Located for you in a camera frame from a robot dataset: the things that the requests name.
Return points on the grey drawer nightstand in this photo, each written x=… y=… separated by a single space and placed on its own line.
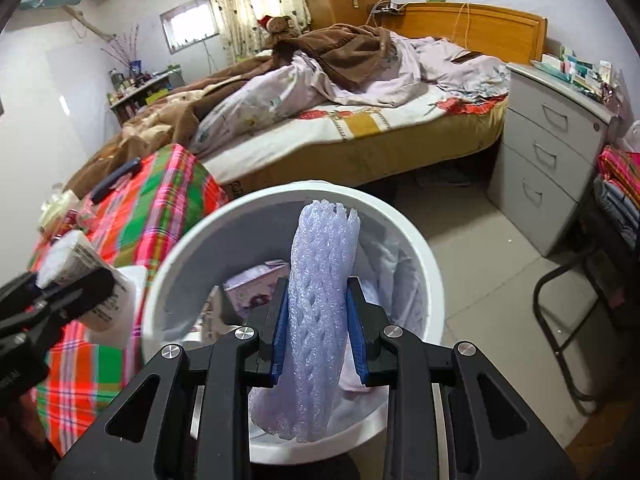
x=540 y=160

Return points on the cluttered shelf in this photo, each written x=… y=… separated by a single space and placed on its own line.
x=140 y=95

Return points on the patterned curtain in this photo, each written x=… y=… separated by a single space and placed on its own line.
x=255 y=5

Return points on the brown blanket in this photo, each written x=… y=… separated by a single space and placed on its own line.
x=340 y=52

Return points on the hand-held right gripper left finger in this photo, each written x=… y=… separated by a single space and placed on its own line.
x=280 y=332

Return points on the floral duvet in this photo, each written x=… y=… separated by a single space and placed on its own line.
x=260 y=95

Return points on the small window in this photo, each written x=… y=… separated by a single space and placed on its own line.
x=190 y=25

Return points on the stack of folded clothes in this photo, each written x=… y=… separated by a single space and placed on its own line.
x=620 y=185

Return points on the lavender foam net sleeve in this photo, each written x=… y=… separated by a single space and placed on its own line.
x=320 y=280

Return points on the pale green tissue pack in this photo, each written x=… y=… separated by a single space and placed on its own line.
x=57 y=210

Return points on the vase with dry branches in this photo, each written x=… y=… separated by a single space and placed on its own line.
x=127 y=52

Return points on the brown teddy bear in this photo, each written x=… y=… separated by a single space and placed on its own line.
x=280 y=30

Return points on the purple printed carton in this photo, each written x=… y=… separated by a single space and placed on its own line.
x=252 y=285

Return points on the wooden bed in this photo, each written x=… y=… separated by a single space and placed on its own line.
x=380 y=130

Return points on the boxes on nightstand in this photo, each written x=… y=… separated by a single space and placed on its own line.
x=580 y=72

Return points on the black metal chair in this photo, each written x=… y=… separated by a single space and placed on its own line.
x=565 y=280

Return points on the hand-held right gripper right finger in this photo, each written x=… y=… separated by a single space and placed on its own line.
x=358 y=332

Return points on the plaid cloth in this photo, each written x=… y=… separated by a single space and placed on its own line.
x=165 y=195

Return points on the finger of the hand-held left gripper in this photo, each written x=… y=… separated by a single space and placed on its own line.
x=85 y=290

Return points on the white trash bin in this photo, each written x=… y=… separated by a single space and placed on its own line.
x=200 y=250

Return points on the white plastic bottle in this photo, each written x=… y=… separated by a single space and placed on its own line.
x=107 y=305

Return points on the dark phone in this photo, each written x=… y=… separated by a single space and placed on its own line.
x=466 y=57

